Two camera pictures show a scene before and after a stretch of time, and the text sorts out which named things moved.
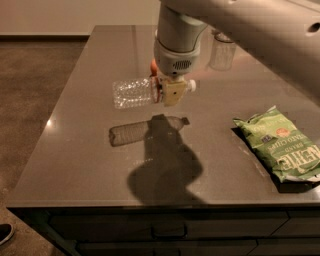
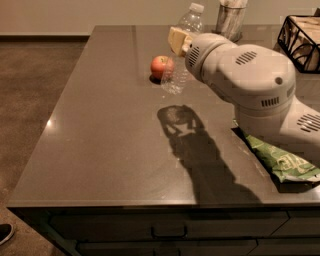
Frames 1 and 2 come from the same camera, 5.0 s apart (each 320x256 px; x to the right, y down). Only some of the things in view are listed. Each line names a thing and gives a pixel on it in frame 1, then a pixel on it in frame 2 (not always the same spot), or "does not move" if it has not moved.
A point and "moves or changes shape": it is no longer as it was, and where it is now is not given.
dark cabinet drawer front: (81, 226) does not move
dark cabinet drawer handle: (184, 235) does not move
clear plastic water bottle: (137, 92) moves or changes shape
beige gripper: (175, 61) → (199, 53)
